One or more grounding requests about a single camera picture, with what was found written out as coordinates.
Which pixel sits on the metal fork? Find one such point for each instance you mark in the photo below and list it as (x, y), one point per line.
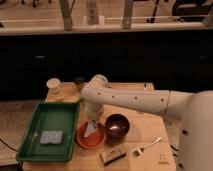
(139, 151)

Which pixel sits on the dark brown bowl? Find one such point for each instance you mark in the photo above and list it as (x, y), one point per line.
(117, 126)

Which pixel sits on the red bowl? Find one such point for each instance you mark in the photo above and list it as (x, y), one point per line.
(94, 140)

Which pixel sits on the dark cabinet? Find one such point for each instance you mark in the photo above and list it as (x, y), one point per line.
(171, 60)

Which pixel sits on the grey sponge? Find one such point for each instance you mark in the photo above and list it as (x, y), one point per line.
(51, 137)

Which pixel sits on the wooden block brush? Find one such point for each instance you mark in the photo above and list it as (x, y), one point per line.
(108, 157)

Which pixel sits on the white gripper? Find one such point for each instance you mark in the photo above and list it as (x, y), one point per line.
(94, 111)

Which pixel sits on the green plastic tray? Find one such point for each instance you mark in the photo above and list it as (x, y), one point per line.
(50, 116)

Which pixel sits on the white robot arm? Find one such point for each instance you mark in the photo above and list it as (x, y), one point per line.
(194, 110)

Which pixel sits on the wooden table board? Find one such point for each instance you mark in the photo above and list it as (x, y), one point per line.
(144, 129)

